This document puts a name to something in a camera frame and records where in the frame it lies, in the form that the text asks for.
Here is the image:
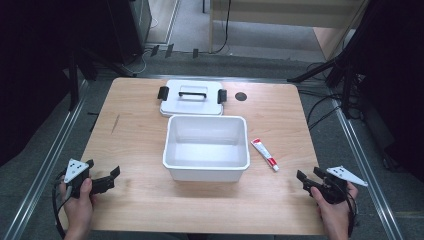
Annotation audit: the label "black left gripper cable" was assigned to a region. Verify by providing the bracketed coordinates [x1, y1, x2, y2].
[51, 170, 72, 240]

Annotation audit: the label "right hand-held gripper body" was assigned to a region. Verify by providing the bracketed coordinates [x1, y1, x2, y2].
[309, 165, 369, 205]

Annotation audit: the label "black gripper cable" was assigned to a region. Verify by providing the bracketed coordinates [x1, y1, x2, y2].
[345, 181, 359, 238]
[51, 170, 72, 240]

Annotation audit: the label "dark curtain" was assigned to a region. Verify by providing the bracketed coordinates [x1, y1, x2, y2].
[346, 0, 424, 184]
[0, 0, 116, 168]

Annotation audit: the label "white plastic storage box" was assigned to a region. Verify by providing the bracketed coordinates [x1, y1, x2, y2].
[162, 114, 251, 183]

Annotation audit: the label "white red ointment tube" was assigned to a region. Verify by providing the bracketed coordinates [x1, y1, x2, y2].
[250, 137, 280, 173]

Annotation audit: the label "black cabinet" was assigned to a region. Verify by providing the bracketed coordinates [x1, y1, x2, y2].
[105, 0, 153, 66]

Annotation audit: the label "black hanging cable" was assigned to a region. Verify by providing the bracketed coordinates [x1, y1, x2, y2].
[211, 0, 233, 55]

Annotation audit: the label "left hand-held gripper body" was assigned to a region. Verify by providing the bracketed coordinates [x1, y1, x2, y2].
[63, 158, 101, 200]

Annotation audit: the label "light wooden furniture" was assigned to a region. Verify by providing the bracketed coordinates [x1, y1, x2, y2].
[207, 0, 370, 62]

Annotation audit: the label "metal floor rail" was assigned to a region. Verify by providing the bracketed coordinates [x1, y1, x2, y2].
[327, 87, 405, 240]
[2, 79, 90, 240]

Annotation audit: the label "black floor cables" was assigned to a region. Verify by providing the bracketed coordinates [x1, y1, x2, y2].
[301, 61, 348, 132]

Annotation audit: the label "black tripod stand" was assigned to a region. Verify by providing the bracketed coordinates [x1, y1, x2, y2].
[286, 49, 363, 120]
[65, 43, 138, 112]

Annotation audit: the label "person's right hand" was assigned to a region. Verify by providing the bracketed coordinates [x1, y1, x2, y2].
[310, 181, 360, 234]

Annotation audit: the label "person's left hand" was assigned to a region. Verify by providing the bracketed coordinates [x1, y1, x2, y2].
[59, 177, 98, 232]

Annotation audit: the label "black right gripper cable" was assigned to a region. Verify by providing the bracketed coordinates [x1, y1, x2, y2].
[345, 181, 359, 238]

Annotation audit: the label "white box lid black handle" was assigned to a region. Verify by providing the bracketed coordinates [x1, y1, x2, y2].
[157, 79, 228, 118]

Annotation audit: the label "white floor cable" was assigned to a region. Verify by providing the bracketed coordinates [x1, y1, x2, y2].
[131, 16, 160, 76]

